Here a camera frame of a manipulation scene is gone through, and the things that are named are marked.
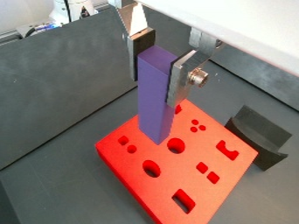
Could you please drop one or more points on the red insertion board with holes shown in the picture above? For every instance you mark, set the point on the red insertion board with holes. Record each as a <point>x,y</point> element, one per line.
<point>182,177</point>

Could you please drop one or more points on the black curved foam holder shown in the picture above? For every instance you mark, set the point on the black curved foam holder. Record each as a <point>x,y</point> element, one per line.
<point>262,134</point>

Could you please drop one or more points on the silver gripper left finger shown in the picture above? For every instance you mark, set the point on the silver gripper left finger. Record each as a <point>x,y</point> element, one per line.
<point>139,33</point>

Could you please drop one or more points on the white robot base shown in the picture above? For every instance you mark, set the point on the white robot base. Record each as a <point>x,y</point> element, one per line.
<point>66,12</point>

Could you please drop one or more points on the dark grey foam panel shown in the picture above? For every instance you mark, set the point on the dark grey foam panel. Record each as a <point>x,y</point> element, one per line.
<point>58,76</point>

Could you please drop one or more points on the purple rectangular block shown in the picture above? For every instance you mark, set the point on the purple rectangular block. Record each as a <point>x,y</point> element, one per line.
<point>155,113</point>

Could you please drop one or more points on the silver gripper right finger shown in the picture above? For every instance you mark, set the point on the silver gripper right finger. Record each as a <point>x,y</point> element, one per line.
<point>187,71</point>

